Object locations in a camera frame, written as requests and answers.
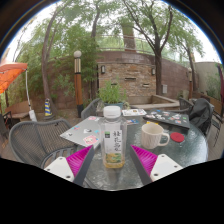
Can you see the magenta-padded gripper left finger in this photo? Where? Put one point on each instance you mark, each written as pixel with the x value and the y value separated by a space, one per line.
pixel 78 161

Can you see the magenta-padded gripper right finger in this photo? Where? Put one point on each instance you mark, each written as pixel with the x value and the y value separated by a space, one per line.
pixel 146 160

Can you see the clear white-capped drink bottle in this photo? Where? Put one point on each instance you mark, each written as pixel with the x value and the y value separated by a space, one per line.
pixel 113 140

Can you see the white ceramic mug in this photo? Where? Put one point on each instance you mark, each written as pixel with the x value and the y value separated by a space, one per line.
pixel 151 136

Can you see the silver laptop with stickers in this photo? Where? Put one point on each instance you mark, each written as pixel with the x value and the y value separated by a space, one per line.
pixel 83 131

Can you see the flat round red coaster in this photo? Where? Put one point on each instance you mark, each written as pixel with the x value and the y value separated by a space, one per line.
pixel 177 137

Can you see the small blue picture card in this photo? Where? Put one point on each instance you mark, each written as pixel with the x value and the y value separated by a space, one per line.
pixel 132 121

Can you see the black laptop with stickers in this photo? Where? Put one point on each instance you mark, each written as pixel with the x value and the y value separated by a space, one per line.
pixel 170 119

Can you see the yellow blue striped bollard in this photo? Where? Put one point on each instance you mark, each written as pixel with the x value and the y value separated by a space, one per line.
pixel 48 108

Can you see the black jacket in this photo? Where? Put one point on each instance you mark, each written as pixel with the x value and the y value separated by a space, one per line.
pixel 201 111

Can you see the green plant in teal pot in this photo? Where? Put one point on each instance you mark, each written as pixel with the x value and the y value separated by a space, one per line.
pixel 111 93

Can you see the black metal patio chair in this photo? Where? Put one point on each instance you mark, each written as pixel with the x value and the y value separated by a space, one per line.
pixel 218 126

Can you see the wooden bench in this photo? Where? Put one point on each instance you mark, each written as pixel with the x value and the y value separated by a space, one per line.
pixel 18 110

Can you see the dark-trunked green tree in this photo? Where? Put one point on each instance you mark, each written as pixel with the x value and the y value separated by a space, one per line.
pixel 158 73

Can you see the leaning green tree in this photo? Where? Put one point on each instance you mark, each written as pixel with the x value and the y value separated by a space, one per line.
pixel 46 73

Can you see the closed maroon patio umbrella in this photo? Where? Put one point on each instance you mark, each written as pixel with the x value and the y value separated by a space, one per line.
pixel 221 80

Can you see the grey wall utility box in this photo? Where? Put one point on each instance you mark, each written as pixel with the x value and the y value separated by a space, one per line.
pixel 164 88

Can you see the wooden globe lamp post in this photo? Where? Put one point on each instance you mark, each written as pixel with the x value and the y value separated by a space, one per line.
pixel 190 83
pixel 78 86

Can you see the black wall lantern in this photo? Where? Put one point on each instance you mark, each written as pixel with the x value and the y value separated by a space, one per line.
pixel 153 71
pixel 103 69

